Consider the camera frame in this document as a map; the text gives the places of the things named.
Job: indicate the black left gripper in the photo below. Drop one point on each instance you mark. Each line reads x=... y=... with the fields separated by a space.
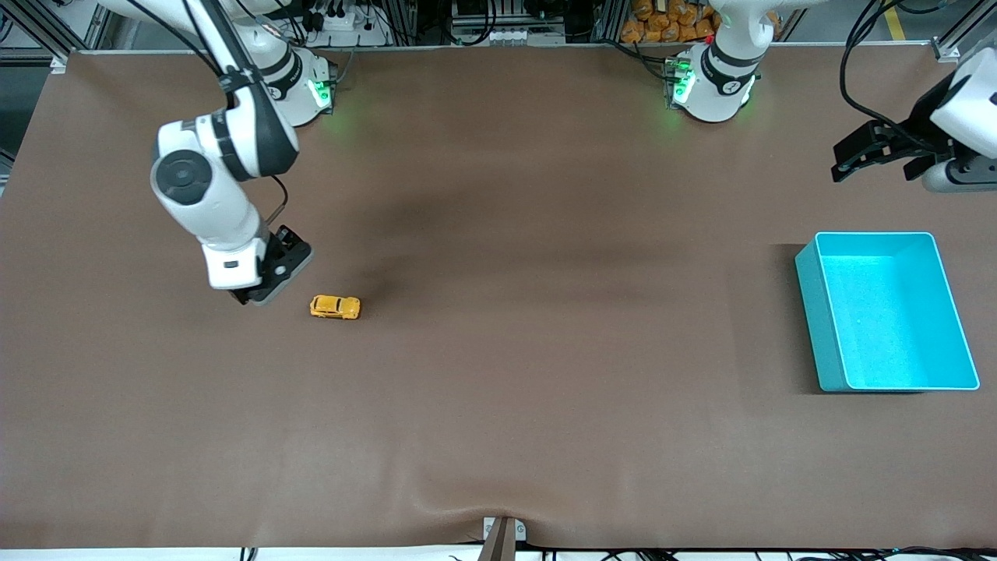
x=922 y=125

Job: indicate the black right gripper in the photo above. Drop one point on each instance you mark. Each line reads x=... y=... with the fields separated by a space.
x=285 y=248

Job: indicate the yellow beetle toy car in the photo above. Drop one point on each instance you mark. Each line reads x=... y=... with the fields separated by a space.
x=335 y=307

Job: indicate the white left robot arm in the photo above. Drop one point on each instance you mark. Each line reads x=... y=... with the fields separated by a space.
x=713 y=89

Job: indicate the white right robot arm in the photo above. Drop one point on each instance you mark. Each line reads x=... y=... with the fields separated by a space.
x=226 y=210

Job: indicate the turquoise plastic bin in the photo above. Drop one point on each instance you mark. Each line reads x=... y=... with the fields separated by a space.
x=888 y=319

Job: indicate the brown table mat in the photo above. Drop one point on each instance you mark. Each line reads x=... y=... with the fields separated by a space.
x=498 y=351

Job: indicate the white power strip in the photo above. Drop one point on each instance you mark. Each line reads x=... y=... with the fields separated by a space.
x=354 y=35

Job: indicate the white terminal block equipment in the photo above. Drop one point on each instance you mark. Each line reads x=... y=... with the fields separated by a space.
x=506 y=35

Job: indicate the aluminium frame profile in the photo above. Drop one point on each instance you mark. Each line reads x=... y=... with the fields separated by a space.
x=47 y=31
x=962 y=29

